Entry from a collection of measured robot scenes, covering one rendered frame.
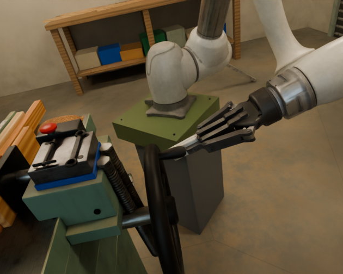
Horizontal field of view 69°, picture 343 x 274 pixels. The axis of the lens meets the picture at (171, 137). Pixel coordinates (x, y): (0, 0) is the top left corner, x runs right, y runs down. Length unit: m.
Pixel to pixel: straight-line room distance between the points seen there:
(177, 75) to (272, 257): 0.96
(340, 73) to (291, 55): 0.18
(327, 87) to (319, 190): 1.23
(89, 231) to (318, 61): 0.51
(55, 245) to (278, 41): 0.64
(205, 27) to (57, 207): 0.79
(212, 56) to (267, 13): 0.42
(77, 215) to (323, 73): 0.50
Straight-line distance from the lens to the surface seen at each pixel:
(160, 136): 0.95
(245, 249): 1.42
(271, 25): 0.69
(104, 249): 0.70
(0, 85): 4.33
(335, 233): 1.55
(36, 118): 0.83
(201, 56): 1.05
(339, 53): 0.54
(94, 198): 0.46
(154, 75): 0.99
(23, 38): 3.99
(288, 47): 0.70
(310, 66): 0.53
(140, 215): 0.53
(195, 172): 1.14
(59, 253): 0.49
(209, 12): 0.99
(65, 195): 0.46
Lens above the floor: 1.23
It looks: 36 degrees down
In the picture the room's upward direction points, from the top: 12 degrees counter-clockwise
